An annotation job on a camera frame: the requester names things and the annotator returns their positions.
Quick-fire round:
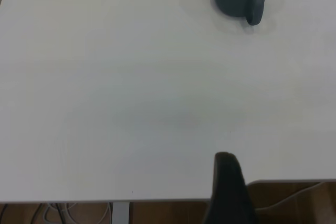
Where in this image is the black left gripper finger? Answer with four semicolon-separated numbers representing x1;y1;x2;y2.
204;152;262;224

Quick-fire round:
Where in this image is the grey metal table leg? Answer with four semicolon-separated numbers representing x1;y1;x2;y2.
112;201;130;224

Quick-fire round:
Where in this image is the light grey cable under table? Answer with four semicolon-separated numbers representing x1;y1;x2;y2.
255;182;328;212

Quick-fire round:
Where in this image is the white cable under table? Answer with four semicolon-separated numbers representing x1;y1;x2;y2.
39;202;78;224
96;202;111;224

